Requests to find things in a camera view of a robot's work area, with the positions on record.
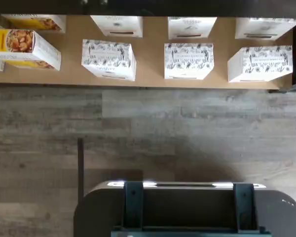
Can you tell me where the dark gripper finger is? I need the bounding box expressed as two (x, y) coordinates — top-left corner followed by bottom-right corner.
(123, 182), (144, 228)
(232, 183), (258, 234)

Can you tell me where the white floral print box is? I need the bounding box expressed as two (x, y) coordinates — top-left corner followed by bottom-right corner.
(234, 17), (296, 40)
(167, 16), (218, 40)
(81, 39), (137, 82)
(227, 44), (294, 83)
(164, 42), (215, 80)
(89, 15), (144, 39)

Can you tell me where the wooden shelf board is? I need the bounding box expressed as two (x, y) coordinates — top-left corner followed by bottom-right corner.
(0, 14), (295, 91)

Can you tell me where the yellow label granola box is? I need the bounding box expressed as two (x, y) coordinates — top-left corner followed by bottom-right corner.
(0, 28), (62, 72)
(0, 14), (67, 34)

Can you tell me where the black metal shelf beam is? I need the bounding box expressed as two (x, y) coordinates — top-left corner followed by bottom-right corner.
(0, 0), (296, 17)

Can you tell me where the grey rounded platform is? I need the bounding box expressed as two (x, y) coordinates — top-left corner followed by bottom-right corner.
(73, 180), (296, 237)

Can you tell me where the thin black bar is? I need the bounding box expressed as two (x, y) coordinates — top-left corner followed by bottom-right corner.
(77, 137), (85, 198)

